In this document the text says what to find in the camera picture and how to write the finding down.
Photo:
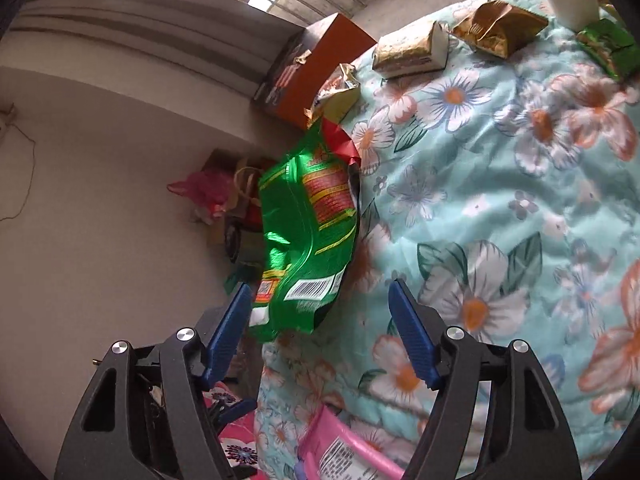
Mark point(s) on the pink printed cloth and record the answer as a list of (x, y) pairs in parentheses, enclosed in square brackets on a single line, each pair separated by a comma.
[(240, 447)]

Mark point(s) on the green foil packet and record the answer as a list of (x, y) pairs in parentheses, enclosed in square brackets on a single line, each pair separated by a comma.
[(610, 45)]

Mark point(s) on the gold and white packet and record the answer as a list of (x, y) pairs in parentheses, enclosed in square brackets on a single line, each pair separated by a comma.
[(405, 52)]

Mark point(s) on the beige curtain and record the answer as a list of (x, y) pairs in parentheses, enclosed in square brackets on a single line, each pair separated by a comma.
[(150, 25)]

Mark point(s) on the orange cardboard box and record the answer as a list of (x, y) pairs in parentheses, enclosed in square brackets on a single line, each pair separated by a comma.
[(320, 55)]

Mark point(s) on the floral blanket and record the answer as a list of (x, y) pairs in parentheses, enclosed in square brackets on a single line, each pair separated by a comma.
[(500, 185)]

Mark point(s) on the pink orange snack packet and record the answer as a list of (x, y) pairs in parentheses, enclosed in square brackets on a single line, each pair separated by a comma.
[(340, 455)]

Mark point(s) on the open yellow foil packet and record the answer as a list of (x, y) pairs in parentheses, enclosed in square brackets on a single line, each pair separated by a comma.
[(335, 100)]

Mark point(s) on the red gift bag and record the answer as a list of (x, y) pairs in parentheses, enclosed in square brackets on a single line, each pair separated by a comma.
[(251, 215)]

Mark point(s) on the green snack bag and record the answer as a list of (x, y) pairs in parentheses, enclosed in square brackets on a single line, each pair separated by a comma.
[(295, 220)]

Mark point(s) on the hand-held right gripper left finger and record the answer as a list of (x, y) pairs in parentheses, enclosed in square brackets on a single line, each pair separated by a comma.
[(227, 330)]

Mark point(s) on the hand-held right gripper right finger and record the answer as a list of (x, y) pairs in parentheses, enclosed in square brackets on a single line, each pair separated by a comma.
[(412, 332)]

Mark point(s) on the brown gold foil packet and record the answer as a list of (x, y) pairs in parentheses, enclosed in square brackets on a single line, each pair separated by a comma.
[(505, 27)]

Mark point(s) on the olive round tin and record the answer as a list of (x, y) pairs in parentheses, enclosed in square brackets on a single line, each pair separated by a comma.
[(242, 247)]

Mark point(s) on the pink plastic bag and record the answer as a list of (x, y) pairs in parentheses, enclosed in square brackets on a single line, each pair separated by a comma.
[(200, 187)]

